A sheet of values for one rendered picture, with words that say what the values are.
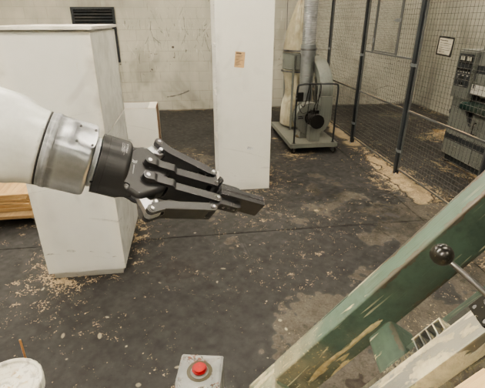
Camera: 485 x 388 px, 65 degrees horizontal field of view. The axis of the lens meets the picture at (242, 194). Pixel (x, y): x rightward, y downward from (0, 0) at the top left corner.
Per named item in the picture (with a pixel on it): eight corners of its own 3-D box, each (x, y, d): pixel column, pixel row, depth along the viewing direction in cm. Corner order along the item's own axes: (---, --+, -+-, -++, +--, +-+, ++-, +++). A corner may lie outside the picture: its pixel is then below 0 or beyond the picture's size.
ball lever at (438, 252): (489, 309, 64) (424, 251, 67) (508, 295, 62) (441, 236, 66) (492, 318, 60) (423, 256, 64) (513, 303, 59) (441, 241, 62)
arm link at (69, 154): (58, 95, 45) (110, 112, 47) (49, 145, 51) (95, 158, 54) (38, 152, 39) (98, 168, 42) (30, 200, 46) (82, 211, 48)
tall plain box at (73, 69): (77, 224, 365) (35, 24, 293) (141, 220, 373) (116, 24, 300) (46, 282, 284) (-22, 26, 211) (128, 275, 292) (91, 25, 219)
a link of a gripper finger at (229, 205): (208, 192, 53) (208, 210, 51) (240, 202, 55) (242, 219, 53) (204, 199, 54) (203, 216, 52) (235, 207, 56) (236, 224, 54)
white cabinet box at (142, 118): (122, 151, 567) (116, 102, 537) (162, 149, 574) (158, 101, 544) (118, 162, 526) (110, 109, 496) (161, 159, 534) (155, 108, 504)
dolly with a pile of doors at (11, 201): (8, 202, 410) (0, 175, 397) (58, 199, 416) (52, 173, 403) (-20, 230, 354) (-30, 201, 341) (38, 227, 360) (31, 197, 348)
